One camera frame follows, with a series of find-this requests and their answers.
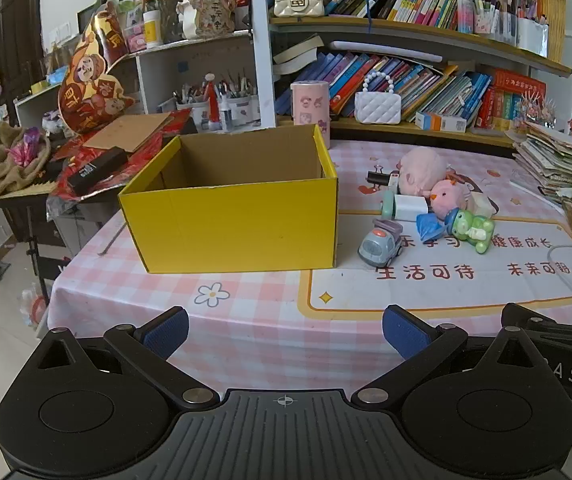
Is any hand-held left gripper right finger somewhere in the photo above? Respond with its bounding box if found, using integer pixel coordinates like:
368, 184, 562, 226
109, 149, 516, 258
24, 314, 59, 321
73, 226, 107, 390
351, 304, 542, 407

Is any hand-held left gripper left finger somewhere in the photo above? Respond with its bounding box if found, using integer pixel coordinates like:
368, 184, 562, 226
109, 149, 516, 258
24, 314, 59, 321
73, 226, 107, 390
33, 306, 221, 408

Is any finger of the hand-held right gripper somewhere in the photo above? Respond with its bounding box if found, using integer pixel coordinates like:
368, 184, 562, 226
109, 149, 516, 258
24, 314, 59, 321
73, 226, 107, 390
501, 302, 572, 348

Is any grey toy truck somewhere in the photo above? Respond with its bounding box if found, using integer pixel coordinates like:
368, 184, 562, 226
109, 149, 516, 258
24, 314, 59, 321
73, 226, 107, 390
357, 218, 404, 268

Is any blue diamond toy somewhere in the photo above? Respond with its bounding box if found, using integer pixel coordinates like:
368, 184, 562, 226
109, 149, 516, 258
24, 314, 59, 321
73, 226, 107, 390
415, 211, 449, 242

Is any green frog toy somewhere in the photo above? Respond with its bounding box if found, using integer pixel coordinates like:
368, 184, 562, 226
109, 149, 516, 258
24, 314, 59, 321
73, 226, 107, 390
443, 208, 497, 253

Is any yellow cardboard box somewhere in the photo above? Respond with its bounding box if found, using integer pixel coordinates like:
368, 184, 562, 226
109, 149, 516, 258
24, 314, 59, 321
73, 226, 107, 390
117, 124, 339, 275

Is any pink bird toy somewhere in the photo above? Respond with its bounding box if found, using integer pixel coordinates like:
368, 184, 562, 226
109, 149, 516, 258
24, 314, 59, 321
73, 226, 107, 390
428, 179, 472, 218

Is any white desk mat yellow border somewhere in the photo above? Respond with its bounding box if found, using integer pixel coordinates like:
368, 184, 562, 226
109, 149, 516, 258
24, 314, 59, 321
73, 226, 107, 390
298, 210, 572, 323

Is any pink checked tablecloth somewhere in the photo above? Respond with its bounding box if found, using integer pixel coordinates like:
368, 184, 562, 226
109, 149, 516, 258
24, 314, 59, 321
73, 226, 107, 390
46, 140, 572, 396

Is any thin metal rod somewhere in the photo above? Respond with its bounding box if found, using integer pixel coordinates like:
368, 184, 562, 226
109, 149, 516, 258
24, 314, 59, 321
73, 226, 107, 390
96, 220, 126, 257

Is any pink plush pig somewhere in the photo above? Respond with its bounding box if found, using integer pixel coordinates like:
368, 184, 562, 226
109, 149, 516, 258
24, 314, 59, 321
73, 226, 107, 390
397, 146, 451, 197

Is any red foil paper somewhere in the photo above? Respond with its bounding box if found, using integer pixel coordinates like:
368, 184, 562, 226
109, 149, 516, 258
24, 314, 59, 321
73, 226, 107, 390
46, 110, 197, 216

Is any stack of paper booklets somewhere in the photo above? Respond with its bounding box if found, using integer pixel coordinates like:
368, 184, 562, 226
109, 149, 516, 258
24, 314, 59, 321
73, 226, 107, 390
511, 120, 572, 201

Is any long black box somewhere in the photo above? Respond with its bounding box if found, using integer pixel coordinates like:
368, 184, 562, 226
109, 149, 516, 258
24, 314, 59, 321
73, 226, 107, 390
66, 147, 129, 193

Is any brown cardboard sheet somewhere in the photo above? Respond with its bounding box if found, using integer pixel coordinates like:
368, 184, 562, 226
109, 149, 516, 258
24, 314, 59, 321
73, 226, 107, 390
82, 112, 174, 153

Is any white and orange small box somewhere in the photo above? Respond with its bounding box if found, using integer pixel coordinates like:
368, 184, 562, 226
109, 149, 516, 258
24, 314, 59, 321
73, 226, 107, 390
414, 111, 469, 134

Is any white quilted handbag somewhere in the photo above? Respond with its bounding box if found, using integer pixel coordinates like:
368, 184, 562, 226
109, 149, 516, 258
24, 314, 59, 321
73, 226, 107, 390
355, 71, 403, 125

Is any brown cloth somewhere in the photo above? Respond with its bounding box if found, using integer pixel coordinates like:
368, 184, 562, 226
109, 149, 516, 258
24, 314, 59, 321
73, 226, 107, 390
0, 122, 52, 196

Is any group of pen cups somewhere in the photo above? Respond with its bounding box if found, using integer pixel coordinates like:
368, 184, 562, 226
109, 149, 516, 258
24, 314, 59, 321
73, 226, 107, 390
175, 72, 259, 133

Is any row of blue and red books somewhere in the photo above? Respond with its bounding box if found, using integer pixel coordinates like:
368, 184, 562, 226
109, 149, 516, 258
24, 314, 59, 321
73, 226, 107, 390
273, 50, 547, 133

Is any pink printed canister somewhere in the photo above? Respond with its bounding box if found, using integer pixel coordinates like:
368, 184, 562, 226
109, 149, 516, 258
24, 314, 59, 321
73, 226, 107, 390
291, 81, 331, 143

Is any red fortune god decoration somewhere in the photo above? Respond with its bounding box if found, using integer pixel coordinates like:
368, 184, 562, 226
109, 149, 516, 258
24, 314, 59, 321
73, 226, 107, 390
57, 0, 136, 136

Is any white shelf unit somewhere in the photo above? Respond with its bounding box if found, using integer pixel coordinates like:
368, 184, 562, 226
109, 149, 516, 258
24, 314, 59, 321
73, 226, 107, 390
13, 30, 257, 131

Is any white pen holder box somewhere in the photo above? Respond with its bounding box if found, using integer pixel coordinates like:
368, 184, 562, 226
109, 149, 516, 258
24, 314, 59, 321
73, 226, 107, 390
516, 17, 549, 58

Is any small pink box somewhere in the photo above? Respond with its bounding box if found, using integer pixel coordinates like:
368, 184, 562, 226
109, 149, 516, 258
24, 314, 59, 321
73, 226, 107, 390
123, 22, 147, 53

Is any stack of lying books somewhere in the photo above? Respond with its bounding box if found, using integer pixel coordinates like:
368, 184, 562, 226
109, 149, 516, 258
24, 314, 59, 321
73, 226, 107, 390
272, 35, 327, 76

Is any wooden bookshelf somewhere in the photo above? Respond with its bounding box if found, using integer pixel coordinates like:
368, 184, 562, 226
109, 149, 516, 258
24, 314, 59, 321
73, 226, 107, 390
246, 0, 572, 150

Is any white jar with yellow label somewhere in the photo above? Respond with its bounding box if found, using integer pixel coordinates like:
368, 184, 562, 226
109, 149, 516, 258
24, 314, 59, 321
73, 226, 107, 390
142, 10, 161, 48

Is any pastel striped bottle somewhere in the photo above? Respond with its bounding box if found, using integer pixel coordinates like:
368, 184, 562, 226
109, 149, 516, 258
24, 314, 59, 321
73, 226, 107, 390
457, 0, 474, 33

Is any white rabbit decoration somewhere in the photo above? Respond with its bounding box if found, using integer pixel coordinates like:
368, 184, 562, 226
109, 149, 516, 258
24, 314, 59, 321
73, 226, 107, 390
176, 0, 237, 40

